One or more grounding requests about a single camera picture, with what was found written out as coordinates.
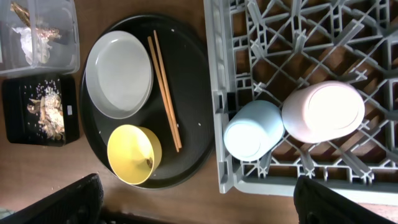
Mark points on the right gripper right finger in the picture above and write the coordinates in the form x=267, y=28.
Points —
x=318, y=204

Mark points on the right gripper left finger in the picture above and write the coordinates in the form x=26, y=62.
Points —
x=79, y=202

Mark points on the yellow bowl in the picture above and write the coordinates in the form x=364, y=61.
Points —
x=134, y=153

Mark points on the pink cup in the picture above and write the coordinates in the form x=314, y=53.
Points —
x=322, y=112

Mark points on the blue cup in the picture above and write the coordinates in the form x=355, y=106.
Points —
x=255, y=129

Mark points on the grey plate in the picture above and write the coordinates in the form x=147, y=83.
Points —
x=118, y=75

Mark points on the wooden chopstick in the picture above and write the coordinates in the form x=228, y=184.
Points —
x=175, y=131
x=162, y=90

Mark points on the white napkin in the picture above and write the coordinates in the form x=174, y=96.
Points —
x=39, y=50

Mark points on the grey dishwasher rack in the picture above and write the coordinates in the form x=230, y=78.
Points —
x=265, y=50

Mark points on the black rectangular tray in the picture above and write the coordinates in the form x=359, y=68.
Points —
x=20, y=124

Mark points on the food scraps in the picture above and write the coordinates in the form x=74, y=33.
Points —
x=46, y=104

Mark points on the round black tray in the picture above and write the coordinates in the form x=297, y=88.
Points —
x=186, y=65

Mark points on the clear plastic bin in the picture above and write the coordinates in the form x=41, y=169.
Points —
x=54, y=19

